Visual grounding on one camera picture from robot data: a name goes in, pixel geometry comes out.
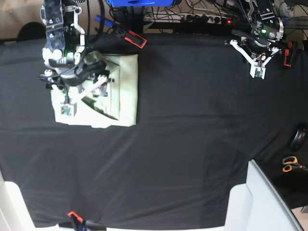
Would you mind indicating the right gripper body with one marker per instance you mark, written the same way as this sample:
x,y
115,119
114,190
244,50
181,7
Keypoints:
x,y
71,73

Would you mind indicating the white chair armrest right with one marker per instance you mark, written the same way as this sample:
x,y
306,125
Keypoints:
x,y
257,206

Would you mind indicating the white chair armrest left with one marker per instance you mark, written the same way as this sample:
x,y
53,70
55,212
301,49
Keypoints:
x,y
14,215

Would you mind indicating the blue red bar clamp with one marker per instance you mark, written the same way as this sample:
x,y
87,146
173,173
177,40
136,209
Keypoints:
x,y
126,34

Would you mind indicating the blue red bottom clamp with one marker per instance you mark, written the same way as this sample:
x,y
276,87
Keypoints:
x,y
79,224

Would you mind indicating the black tape roll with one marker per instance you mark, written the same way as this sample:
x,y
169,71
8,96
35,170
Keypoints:
x,y
298,140

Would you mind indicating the black table cloth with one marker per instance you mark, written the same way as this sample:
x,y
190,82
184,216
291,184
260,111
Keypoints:
x,y
201,118

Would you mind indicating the red black side clamp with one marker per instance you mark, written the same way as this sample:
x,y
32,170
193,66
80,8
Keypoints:
x,y
289,53

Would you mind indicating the orange handled scissors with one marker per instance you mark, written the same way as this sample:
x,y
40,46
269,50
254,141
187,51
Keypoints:
x,y
291,163

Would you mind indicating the white chair armrest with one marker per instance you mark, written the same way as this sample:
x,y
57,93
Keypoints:
x,y
14,215
257,206

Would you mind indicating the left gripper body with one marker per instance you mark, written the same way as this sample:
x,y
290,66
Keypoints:
x,y
262,43

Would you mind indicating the blue plastic box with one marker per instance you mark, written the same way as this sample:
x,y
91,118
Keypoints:
x,y
157,3

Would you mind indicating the light green T-shirt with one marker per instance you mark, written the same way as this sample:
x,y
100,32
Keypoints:
x,y
107,97

